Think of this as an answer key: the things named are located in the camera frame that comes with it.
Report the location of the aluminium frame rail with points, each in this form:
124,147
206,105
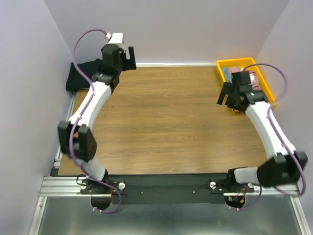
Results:
71,186

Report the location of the black t-shirt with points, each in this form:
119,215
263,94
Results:
76,81

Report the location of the yellow plastic bin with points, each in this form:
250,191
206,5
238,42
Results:
241,63

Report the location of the light blue garment in bin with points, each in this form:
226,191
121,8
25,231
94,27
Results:
227,75

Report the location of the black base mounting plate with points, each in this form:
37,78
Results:
132,198

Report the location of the pink t-shirt in bin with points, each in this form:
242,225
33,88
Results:
253,77

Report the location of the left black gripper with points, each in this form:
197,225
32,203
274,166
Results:
122,55

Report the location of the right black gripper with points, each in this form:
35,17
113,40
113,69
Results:
227,90

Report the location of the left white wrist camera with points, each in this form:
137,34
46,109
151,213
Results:
115,38

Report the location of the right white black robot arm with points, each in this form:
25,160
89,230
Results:
284,165

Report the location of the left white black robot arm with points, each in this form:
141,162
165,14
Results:
75,135

